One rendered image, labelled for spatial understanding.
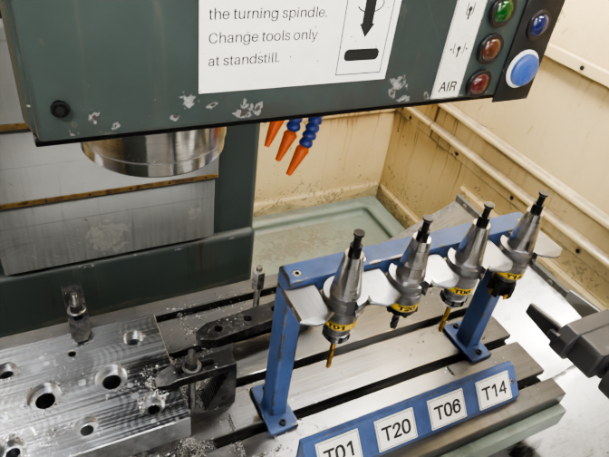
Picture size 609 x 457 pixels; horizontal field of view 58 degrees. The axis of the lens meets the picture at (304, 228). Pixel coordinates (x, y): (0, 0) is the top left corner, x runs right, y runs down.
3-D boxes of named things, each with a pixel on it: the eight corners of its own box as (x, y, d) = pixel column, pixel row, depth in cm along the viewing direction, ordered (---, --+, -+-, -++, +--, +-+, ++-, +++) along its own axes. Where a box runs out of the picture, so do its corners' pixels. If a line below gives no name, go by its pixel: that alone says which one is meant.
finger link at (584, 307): (563, 301, 89) (593, 329, 85) (571, 287, 87) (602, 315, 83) (569, 299, 89) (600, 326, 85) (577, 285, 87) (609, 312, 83)
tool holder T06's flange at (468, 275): (465, 253, 90) (469, 241, 88) (491, 277, 86) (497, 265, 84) (436, 263, 87) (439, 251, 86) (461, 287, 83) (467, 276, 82)
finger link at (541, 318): (535, 298, 84) (565, 328, 79) (526, 314, 85) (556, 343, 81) (526, 301, 83) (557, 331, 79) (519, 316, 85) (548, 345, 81)
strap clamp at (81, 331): (99, 374, 98) (89, 316, 89) (79, 379, 97) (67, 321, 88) (87, 321, 107) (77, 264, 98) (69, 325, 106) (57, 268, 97)
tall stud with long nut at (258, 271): (264, 316, 114) (268, 269, 106) (251, 319, 113) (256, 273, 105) (258, 306, 116) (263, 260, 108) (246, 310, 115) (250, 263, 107)
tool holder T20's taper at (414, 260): (410, 259, 83) (420, 224, 79) (431, 277, 80) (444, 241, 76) (389, 269, 80) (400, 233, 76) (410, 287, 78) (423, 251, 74)
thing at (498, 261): (518, 269, 87) (520, 266, 86) (493, 277, 85) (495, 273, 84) (489, 242, 92) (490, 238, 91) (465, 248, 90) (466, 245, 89)
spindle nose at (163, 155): (183, 101, 71) (182, 4, 64) (252, 158, 62) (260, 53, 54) (56, 125, 62) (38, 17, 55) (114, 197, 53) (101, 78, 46)
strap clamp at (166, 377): (235, 402, 97) (238, 346, 88) (160, 426, 92) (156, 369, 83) (228, 387, 99) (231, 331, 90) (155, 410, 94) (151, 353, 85)
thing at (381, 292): (405, 302, 78) (406, 298, 77) (373, 311, 76) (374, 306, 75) (379, 270, 83) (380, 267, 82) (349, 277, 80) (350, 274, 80)
